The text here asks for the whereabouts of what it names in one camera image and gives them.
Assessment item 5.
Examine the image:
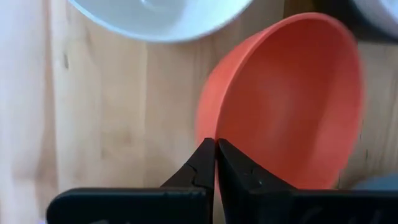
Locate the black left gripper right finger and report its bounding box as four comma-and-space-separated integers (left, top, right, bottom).
216, 138, 398, 224

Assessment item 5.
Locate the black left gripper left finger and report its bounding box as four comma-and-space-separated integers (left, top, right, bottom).
46, 138, 216, 224

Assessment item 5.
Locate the blue-grey bowl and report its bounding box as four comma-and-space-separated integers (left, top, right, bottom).
353, 173, 398, 191

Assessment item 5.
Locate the orange bowl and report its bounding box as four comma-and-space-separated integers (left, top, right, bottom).
195, 12, 364, 190

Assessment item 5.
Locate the white bowl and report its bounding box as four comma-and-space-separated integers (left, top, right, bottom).
353, 0, 398, 39
67, 0, 254, 44

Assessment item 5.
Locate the black bowl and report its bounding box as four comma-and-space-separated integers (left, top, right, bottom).
312, 0, 398, 45

